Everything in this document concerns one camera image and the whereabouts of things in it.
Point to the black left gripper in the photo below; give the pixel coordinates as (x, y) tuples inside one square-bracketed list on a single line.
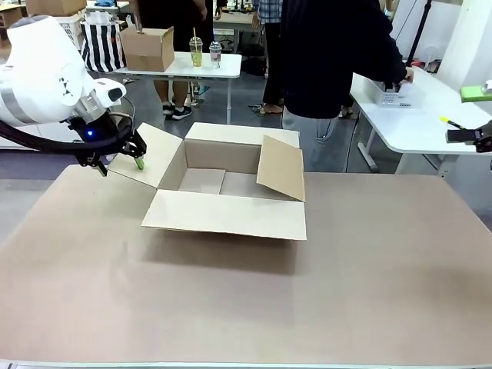
[(98, 132)]

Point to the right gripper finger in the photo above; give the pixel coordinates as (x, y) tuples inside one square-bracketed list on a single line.
[(476, 93), (467, 136)]

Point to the large brown cardboard box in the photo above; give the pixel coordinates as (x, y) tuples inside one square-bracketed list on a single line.
[(227, 215)]

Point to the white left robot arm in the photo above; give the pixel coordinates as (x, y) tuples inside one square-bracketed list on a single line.
[(42, 69)]

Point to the person's right forearm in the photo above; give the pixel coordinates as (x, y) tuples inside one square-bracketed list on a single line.
[(396, 61)]

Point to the small open cardboard box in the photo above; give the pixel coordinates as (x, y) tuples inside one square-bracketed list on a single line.
[(146, 50)]

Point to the cardboard box above basket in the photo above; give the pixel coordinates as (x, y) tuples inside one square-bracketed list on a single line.
[(55, 7)]

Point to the person's right hand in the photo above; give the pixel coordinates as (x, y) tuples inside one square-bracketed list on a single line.
[(406, 76)]

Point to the yellow highlighter pen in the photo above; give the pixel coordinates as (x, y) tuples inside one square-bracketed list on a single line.
[(450, 122)]

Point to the black tripod stand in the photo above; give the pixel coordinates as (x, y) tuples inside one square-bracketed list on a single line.
[(419, 30)]

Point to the black white striped bag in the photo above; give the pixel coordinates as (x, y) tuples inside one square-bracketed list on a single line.
[(103, 46)]

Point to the white folding table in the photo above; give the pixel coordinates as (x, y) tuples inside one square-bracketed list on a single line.
[(184, 67)]

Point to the plastic cup with yellow straw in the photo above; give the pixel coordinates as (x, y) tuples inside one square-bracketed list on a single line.
[(196, 52)]

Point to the white plastic basket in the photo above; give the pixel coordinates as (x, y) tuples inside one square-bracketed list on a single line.
[(73, 30)]

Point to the clear plastic cup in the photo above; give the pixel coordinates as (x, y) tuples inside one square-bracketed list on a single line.
[(215, 55)]

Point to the person in black shirt shorts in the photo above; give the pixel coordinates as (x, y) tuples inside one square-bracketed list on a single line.
[(173, 15)]

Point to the person in dark hoodie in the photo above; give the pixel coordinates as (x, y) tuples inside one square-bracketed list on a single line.
[(326, 57)]

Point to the person in plaid shirt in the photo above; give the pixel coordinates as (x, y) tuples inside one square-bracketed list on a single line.
[(271, 57)]

